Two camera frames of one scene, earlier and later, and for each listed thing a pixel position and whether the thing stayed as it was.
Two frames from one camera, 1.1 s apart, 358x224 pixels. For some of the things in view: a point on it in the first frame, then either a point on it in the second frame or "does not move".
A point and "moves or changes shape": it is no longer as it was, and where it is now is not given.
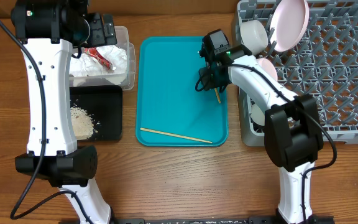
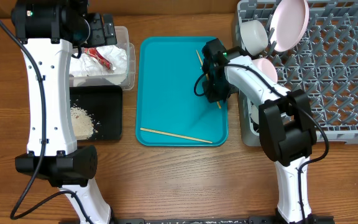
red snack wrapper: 92,52 does not move
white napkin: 85,65 does not move
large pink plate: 289,24 does not move
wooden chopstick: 217,96 moves or changes shape
